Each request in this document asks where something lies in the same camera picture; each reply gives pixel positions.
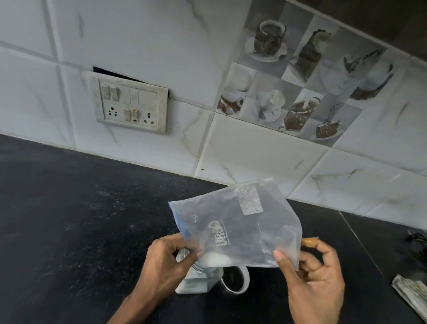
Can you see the person's right hand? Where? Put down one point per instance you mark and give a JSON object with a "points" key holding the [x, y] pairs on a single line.
{"points": [[317, 293]]}

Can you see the person's left hand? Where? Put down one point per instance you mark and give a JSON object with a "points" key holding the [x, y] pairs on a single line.
{"points": [[160, 267]]}

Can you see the person's left thumb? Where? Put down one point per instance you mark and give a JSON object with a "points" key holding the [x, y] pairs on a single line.
{"points": [[190, 259]]}

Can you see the person's right thumb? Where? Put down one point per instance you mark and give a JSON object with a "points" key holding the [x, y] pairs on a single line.
{"points": [[284, 265]]}

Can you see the person's right middle finger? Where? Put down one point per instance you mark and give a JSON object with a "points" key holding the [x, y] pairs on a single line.
{"points": [[310, 261]]}

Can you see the clear plastic bag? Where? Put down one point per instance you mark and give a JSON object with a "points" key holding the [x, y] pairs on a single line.
{"points": [[233, 223]]}

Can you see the person's left forearm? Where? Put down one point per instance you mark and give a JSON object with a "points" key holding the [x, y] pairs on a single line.
{"points": [[133, 308]]}

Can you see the square clear jar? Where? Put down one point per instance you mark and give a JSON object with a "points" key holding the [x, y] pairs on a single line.
{"points": [[200, 280]]}

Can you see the white jar lid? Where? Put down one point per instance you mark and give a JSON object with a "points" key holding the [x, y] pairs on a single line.
{"points": [[243, 278]]}

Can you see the folded grey cloth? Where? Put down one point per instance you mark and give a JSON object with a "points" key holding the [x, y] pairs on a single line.
{"points": [[412, 292]]}

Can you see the white wall switchboard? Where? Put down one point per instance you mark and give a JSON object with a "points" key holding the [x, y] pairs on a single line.
{"points": [[130, 103]]}

